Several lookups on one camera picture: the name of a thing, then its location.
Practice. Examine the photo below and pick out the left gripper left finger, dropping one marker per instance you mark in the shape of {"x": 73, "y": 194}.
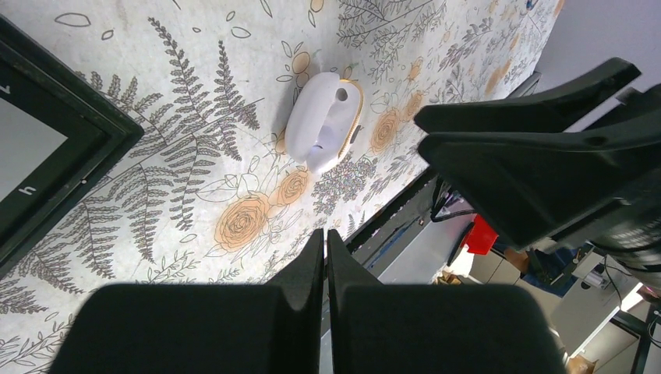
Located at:
{"x": 295, "y": 346}

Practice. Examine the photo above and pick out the white earbud case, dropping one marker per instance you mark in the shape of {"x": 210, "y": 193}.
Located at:
{"x": 324, "y": 122}

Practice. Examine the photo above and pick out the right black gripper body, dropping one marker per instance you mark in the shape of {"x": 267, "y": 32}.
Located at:
{"x": 603, "y": 186}

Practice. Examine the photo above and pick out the floral table mat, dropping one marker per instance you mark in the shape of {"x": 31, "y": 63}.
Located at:
{"x": 209, "y": 195}

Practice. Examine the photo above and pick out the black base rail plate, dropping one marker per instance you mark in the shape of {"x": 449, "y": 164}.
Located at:
{"x": 383, "y": 237}

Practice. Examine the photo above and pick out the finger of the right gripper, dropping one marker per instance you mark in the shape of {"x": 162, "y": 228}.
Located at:
{"x": 548, "y": 111}
{"x": 495, "y": 172}

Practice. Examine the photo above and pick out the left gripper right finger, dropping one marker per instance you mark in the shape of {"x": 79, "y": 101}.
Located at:
{"x": 346, "y": 280}

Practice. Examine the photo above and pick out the black white checkerboard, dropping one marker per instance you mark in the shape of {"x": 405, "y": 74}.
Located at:
{"x": 59, "y": 137}

